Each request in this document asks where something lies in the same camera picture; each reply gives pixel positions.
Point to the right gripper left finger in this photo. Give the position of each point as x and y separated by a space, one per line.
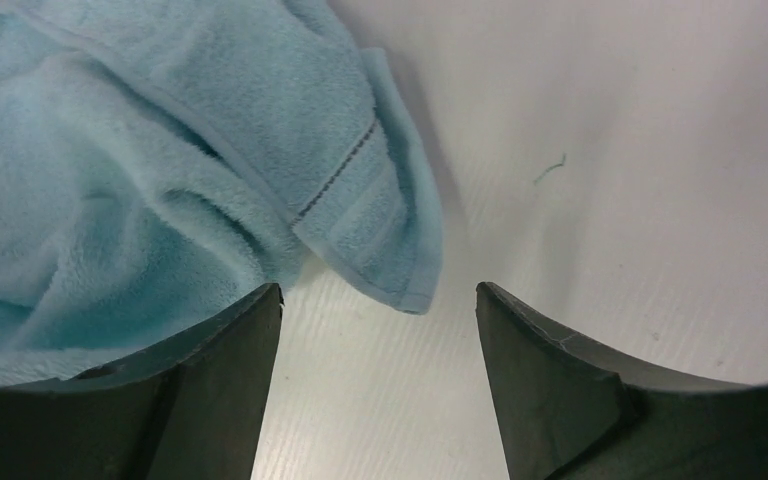
188 407

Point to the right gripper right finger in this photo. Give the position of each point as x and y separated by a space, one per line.
570 407

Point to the light blue towel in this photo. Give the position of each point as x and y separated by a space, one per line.
159 160

